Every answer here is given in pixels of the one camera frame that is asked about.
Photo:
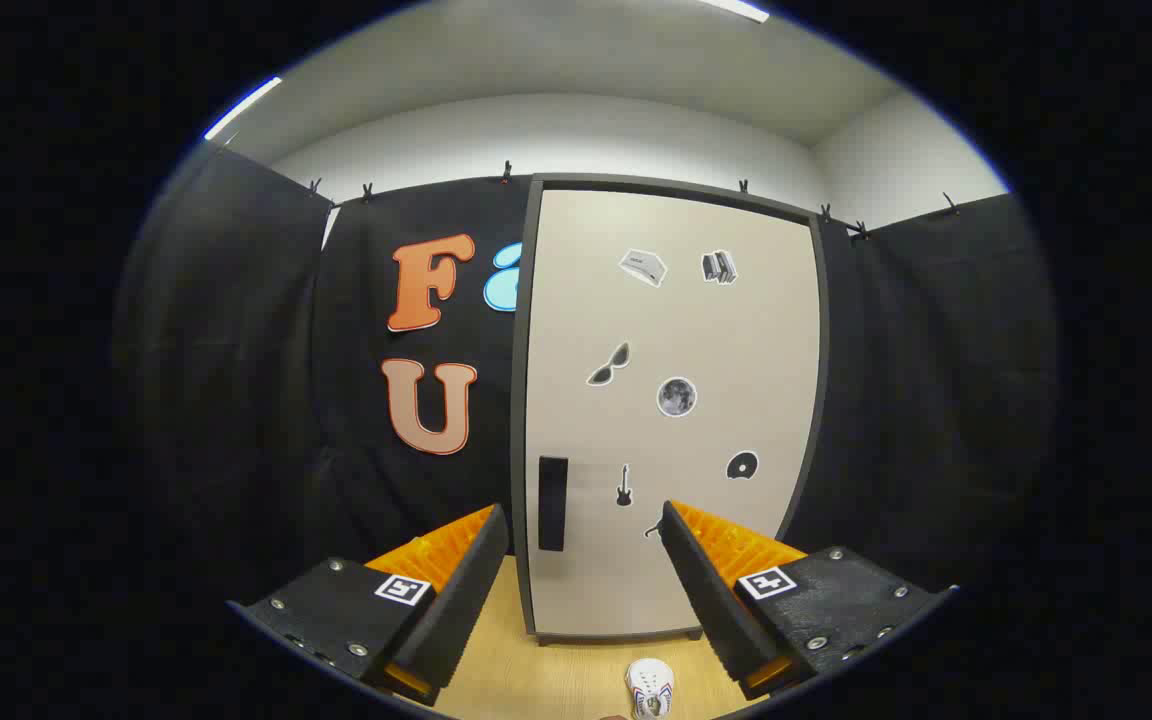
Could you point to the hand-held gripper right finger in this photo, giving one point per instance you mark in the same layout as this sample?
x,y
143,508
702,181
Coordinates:
x,y
711,600

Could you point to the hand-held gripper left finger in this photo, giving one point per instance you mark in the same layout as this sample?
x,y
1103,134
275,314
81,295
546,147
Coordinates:
x,y
456,600

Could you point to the white striped shoe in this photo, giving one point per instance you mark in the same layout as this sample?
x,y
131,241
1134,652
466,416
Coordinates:
x,y
649,685

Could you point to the dark grey shoe cabinet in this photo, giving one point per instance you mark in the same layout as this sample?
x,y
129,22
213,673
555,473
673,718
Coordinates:
x,y
521,400

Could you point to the black backdrop cloth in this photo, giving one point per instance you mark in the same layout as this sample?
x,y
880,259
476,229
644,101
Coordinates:
x,y
236,350

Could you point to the long ceiling light strip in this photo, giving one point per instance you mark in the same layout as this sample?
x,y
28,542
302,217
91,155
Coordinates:
x,y
241,108

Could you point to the ceiling light panel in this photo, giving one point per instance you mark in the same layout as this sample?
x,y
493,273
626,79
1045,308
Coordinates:
x,y
736,9

